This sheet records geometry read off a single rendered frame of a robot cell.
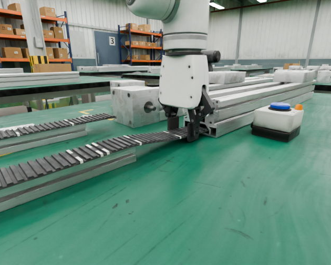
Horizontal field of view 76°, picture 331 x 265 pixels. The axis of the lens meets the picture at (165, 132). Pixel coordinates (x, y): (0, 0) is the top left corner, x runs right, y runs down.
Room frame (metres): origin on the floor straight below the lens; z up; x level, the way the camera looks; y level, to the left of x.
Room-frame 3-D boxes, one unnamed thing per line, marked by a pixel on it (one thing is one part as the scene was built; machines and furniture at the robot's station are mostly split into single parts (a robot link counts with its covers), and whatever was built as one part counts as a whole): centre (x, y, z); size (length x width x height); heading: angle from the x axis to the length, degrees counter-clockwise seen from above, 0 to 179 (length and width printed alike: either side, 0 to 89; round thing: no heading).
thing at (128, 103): (0.58, 0.08, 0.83); 0.12 x 0.09 x 0.10; 44
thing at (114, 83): (0.81, 0.14, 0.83); 0.11 x 0.10 x 0.10; 37
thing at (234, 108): (0.76, -0.37, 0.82); 0.80 x 0.10 x 0.09; 134
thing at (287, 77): (0.93, -0.55, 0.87); 0.16 x 0.11 x 0.07; 134
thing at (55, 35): (9.29, 5.42, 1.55); 2.83 x 0.98 x 3.10; 141
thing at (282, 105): (0.47, -0.26, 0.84); 0.04 x 0.04 x 0.02
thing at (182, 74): (0.44, -0.04, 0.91); 0.10 x 0.07 x 0.11; 44
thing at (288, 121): (0.48, -0.25, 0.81); 0.10 x 0.08 x 0.06; 44
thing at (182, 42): (0.44, -0.04, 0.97); 0.09 x 0.08 x 0.03; 44
